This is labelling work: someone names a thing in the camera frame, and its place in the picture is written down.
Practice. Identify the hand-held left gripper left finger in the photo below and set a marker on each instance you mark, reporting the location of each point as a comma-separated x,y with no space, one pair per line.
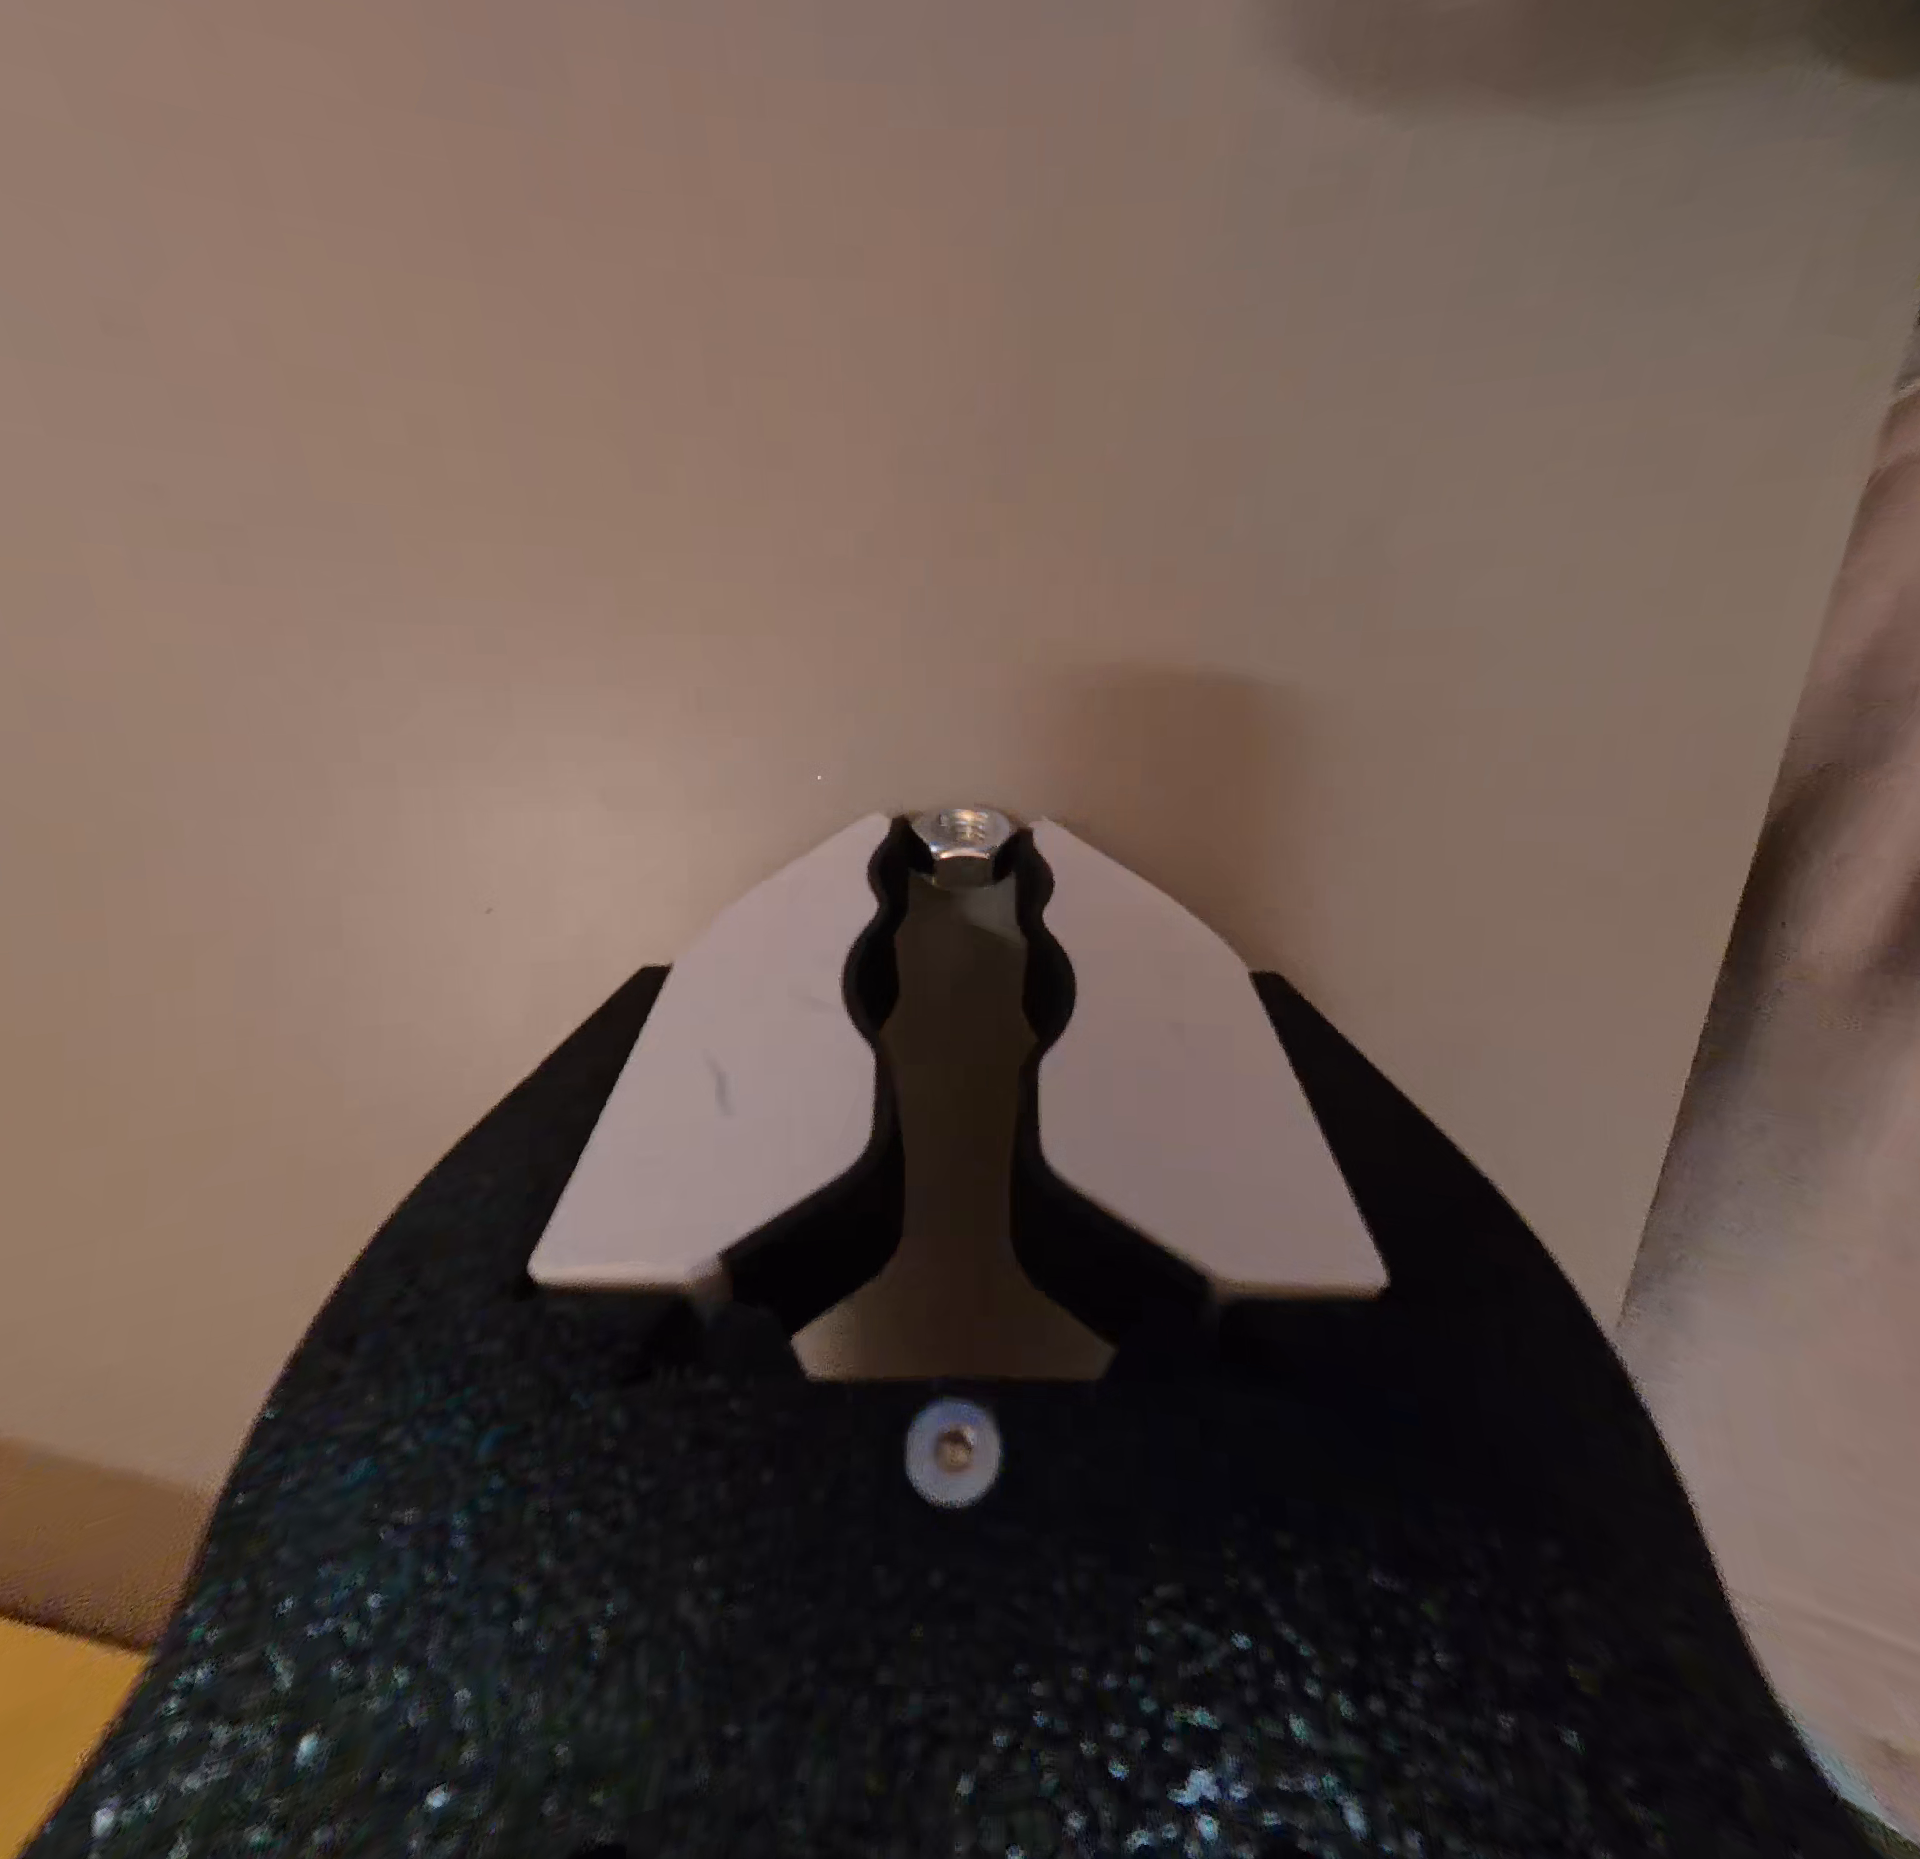
751,1079

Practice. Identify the small metal hex nut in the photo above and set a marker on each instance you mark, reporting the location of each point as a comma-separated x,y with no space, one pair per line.
966,847

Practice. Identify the pale cloth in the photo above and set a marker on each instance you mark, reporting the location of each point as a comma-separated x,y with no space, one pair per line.
1786,1138

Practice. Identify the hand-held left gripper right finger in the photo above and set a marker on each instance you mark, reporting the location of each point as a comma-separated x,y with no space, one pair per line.
1171,1079

